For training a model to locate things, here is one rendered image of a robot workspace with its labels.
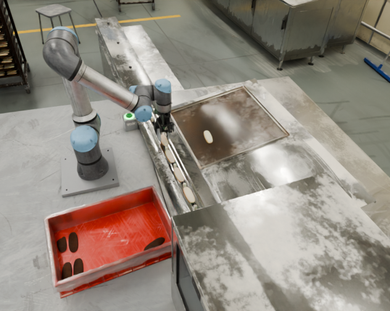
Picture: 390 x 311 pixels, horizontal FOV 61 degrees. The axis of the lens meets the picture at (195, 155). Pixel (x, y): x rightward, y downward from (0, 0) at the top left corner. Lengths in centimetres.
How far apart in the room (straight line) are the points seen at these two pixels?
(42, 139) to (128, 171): 56
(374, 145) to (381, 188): 176
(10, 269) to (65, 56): 84
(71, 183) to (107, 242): 38
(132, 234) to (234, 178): 52
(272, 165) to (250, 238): 78
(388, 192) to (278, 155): 58
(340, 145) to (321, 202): 108
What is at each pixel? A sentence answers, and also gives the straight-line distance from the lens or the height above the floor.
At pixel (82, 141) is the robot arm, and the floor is 107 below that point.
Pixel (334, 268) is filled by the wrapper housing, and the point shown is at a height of 130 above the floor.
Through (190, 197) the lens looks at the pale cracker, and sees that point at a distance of 154.
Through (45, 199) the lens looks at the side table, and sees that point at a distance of 170.
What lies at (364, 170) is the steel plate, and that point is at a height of 82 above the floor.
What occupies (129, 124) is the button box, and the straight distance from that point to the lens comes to 195.
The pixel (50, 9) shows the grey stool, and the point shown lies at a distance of 500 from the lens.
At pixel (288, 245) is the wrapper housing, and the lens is 92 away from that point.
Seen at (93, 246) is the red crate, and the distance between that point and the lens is 148.
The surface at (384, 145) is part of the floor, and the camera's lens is 371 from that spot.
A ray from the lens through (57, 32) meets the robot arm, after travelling 149.
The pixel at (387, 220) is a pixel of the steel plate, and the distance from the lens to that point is 179.
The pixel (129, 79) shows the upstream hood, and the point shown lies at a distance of 226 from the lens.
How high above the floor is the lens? 204
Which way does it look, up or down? 43 degrees down
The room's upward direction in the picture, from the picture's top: 3 degrees clockwise
